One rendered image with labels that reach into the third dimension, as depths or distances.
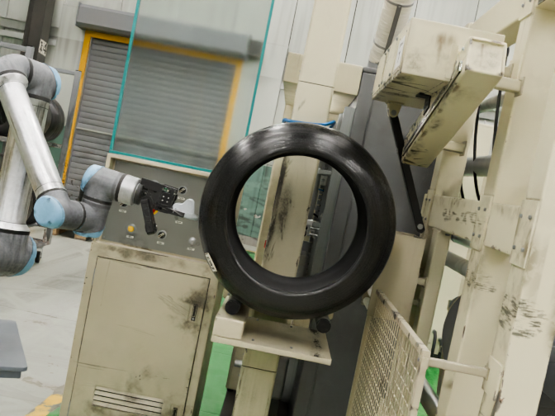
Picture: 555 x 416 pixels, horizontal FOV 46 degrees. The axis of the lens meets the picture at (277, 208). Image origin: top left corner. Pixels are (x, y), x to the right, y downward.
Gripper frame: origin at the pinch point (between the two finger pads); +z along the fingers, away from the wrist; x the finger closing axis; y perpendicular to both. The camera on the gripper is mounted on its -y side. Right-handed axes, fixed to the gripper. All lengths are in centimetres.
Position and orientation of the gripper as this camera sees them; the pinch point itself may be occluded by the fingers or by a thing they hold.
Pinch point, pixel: (196, 219)
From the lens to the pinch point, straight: 207.0
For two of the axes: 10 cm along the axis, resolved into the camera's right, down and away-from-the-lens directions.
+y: 3.1, -9.5, -0.5
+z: 9.5, 3.1, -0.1
